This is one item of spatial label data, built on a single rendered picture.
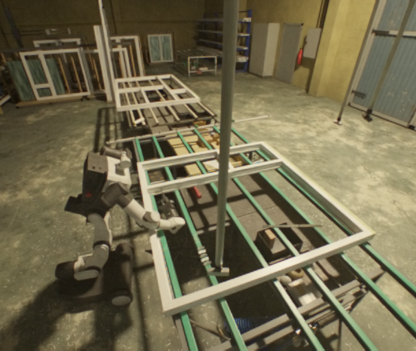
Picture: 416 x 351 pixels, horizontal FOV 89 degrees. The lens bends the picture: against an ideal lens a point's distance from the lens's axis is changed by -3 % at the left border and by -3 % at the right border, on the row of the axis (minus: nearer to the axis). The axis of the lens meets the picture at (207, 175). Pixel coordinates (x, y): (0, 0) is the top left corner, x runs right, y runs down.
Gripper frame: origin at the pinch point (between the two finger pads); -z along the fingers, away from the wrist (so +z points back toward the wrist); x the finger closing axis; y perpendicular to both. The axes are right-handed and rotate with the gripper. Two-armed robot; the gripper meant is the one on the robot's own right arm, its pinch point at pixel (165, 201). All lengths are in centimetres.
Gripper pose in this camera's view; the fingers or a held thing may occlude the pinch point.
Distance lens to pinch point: 183.3
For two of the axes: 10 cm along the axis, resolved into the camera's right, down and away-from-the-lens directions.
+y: -3.6, -3.7, -8.6
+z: 4.9, 7.1, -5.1
